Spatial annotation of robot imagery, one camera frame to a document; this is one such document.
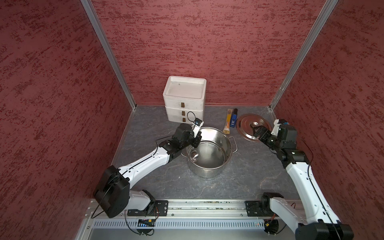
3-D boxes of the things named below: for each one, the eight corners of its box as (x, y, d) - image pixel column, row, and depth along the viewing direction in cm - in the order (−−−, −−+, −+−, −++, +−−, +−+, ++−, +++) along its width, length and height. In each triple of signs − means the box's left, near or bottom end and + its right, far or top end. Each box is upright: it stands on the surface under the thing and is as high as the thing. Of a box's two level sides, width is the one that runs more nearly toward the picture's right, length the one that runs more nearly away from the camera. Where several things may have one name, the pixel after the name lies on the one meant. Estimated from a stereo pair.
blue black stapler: (229, 126, 110) (230, 123, 107) (232, 111, 120) (233, 107, 117) (234, 128, 109) (235, 124, 106) (237, 112, 120) (238, 108, 116)
